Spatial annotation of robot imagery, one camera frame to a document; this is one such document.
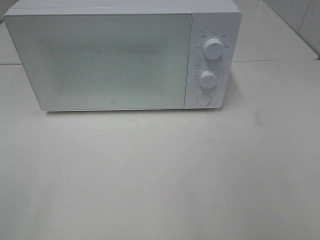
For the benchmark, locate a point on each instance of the round white door button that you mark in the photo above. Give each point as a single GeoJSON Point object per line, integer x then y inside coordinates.
{"type": "Point", "coordinates": [204, 99]}

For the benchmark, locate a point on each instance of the white microwave knob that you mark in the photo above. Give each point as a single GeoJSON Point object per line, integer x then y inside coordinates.
{"type": "Point", "coordinates": [213, 48]}
{"type": "Point", "coordinates": [208, 79]}

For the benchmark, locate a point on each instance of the white microwave door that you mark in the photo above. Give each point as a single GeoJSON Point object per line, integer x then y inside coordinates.
{"type": "Point", "coordinates": [104, 62]}

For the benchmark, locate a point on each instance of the white microwave oven body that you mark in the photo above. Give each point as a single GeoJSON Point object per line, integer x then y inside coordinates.
{"type": "Point", "coordinates": [209, 18]}

